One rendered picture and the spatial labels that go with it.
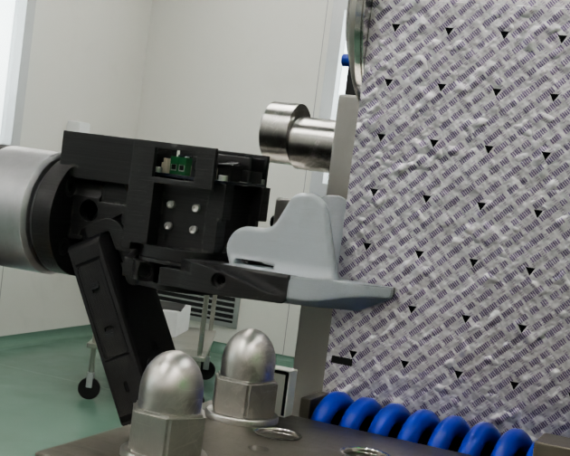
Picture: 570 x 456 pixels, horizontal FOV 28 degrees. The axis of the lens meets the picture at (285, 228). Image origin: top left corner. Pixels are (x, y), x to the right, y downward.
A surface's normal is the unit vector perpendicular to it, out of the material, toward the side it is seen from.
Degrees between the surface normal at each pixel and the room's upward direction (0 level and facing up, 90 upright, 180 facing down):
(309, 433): 0
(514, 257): 90
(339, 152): 90
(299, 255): 90
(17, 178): 61
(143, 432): 90
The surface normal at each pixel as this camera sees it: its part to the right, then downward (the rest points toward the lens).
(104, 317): -0.41, 0.02
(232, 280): -0.06, 0.04
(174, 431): 0.58, 0.11
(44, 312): 0.91, 0.14
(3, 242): -0.41, 0.47
